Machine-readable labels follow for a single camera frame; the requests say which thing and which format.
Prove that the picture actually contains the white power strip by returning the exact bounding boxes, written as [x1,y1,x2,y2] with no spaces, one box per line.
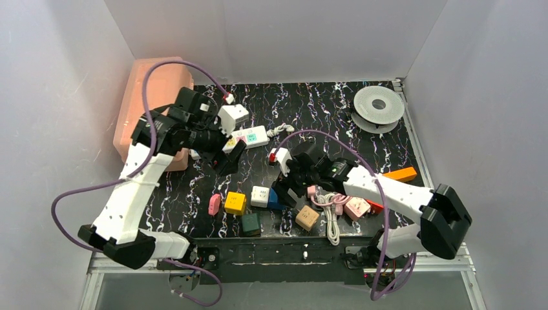
[223,123,295,154]

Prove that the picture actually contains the grey filament spool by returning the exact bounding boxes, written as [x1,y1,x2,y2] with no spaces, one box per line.
[350,86,405,134]

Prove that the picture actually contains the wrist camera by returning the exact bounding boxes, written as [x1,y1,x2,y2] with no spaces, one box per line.
[217,93,249,137]
[268,147,291,176]

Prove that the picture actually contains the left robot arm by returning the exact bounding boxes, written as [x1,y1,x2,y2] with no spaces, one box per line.
[78,87,249,269]

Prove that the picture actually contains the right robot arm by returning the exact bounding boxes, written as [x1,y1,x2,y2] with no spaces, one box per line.
[268,142,472,260]

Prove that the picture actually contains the green cube plug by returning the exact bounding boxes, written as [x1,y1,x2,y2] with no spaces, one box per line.
[242,213,262,236]

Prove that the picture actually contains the orange power bank socket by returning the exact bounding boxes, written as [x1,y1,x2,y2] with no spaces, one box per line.
[383,167,417,183]

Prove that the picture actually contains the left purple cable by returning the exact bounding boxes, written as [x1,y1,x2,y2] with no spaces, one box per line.
[51,59,235,308]

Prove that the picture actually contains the white cable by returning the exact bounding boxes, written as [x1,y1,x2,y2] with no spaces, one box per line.
[319,192,341,247]

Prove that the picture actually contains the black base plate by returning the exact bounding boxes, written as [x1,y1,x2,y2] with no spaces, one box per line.
[156,234,412,285]

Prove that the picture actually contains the white cartoon cube plug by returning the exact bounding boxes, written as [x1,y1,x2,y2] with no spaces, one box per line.
[250,186,270,208]

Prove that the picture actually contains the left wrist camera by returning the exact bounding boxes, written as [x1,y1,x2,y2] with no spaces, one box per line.
[217,93,249,137]

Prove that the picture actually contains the pink coiled cable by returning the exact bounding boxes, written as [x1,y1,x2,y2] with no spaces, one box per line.
[306,185,350,216]

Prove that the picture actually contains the pink plastic storage box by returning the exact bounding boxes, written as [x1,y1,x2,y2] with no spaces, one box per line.
[112,56,195,172]

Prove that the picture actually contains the red cube socket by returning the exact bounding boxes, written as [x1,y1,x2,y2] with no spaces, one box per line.
[366,200,384,214]

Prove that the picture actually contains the blue cube socket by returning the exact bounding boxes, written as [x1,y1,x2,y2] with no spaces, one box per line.
[267,189,286,211]

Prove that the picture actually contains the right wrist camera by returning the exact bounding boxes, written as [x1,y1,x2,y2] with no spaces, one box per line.
[268,147,291,176]

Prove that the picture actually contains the beige cube plug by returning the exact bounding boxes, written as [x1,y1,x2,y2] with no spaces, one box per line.
[295,205,320,232]

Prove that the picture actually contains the yellow cube plug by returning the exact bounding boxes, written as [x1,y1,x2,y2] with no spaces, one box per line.
[224,192,247,216]

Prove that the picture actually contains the pink cube plug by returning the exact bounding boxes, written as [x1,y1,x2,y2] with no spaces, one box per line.
[344,197,371,222]
[207,194,222,216]

